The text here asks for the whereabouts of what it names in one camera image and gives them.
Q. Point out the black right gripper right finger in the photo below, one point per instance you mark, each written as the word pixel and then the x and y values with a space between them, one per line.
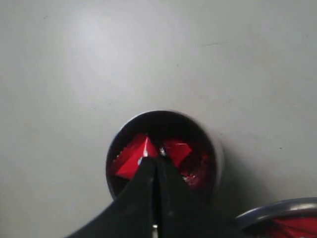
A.
pixel 179 211

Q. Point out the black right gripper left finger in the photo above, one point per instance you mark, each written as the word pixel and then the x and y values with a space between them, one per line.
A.
pixel 130 215

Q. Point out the red candy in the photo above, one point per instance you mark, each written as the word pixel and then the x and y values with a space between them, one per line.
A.
pixel 126 163
pixel 176 150

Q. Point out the stainless steel cup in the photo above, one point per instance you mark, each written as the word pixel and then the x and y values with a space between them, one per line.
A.
pixel 201 169

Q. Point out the stainless steel bowl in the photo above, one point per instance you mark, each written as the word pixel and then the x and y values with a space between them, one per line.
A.
pixel 292 218

